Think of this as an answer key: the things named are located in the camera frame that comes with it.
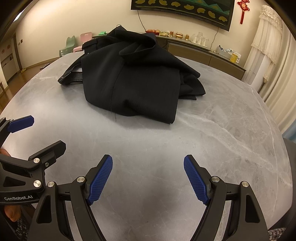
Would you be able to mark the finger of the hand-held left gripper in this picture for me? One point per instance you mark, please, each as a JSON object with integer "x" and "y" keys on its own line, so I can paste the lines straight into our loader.
{"x": 22, "y": 122}
{"x": 53, "y": 148}

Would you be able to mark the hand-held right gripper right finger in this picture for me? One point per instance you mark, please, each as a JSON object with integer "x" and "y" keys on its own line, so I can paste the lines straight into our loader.
{"x": 196, "y": 180}

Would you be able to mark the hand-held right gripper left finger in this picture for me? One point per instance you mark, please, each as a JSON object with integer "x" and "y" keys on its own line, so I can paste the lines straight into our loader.
{"x": 101, "y": 178}

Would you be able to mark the black pants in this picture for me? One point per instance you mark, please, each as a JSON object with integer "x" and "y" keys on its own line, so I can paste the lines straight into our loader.
{"x": 134, "y": 76}

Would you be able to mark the person's left hand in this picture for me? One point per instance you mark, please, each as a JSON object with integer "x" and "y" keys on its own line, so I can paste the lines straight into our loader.
{"x": 11, "y": 212}

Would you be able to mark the white door with red stickers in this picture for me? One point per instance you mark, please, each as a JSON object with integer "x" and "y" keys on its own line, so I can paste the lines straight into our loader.
{"x": 7, "y": 64}

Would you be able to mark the green plastic chair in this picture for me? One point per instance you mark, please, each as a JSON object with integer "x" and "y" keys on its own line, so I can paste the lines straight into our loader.
{"x": 68, "y": 47}

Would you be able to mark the pink plastic chair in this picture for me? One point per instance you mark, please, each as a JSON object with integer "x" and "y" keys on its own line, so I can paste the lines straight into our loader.
{"x": 84, "y": 41}

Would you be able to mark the blue curtain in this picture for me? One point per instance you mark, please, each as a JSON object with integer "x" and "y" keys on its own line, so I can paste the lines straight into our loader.
{"x": 289, "y": 132}

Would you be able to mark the small green item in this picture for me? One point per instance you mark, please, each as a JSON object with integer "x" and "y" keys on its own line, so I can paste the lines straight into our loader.
{"x": 103, "y": 33}

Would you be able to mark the white standing air conditioner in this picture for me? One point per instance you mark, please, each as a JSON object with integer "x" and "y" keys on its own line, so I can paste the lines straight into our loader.
{"x": 256, "y": 69}

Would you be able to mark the long grey brown sideboard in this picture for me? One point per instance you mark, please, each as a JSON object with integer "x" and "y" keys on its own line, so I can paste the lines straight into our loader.
{"x": 192, "y": 52}

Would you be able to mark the yellow cup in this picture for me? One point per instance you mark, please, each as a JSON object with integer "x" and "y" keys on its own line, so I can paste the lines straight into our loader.
{"x": 235, "y": 57}

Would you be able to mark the white desktop organizer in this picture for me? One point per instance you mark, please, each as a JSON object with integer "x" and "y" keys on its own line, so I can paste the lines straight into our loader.
{"x": 223, "y": 52}

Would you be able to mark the white curtain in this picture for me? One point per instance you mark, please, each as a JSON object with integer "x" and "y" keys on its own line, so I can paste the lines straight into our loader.
{"x": 284, "y": 81}

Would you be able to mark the group of clear glass cups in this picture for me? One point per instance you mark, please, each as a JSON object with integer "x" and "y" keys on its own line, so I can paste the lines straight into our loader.
{"x": 200, "y": 39}

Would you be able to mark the gold snack packets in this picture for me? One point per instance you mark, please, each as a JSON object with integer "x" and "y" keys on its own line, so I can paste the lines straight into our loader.
{"x": 165, "y": 34}

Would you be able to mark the plate of fruit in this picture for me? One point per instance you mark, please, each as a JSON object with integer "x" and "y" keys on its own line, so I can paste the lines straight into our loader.
{"x": 152, "y": 30}

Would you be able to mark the red Chinese knot ornament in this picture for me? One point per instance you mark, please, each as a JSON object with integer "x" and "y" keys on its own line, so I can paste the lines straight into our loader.
{"x": 243, "y": 9}

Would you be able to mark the dark wall painting yellow shapes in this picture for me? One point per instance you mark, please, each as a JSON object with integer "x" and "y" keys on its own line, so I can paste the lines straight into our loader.
{"x": 182, "y": 9}

